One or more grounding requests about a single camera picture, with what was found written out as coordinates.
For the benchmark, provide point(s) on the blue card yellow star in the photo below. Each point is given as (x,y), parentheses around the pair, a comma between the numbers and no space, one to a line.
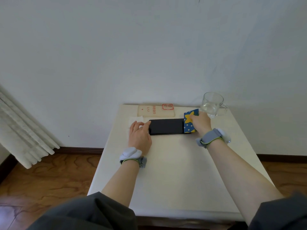
(189,125)

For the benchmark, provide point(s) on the dark grey shirt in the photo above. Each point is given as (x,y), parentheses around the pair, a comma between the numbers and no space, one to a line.
(86,213)

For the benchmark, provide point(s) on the glass mug with water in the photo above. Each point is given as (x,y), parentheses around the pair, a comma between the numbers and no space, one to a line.
(212,105)

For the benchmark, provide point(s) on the person's left forearm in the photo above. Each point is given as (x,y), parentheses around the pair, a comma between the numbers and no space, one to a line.
(122,184)

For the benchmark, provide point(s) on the white wipe tissues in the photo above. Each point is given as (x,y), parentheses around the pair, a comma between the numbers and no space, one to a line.
(134,119)

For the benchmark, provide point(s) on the person's left hand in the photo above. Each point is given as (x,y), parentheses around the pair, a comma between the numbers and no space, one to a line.
(140,138)

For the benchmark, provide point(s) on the white curtain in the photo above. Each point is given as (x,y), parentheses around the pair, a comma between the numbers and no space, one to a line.
(21,138)

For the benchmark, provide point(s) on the clear phone case red print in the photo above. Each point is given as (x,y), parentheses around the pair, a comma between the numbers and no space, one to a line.
(156,110)

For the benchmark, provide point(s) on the person's right forearm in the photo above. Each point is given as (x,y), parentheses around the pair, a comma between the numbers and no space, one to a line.
(242,182)

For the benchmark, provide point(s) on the person's right hand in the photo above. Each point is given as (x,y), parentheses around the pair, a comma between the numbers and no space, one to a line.
(201,123)

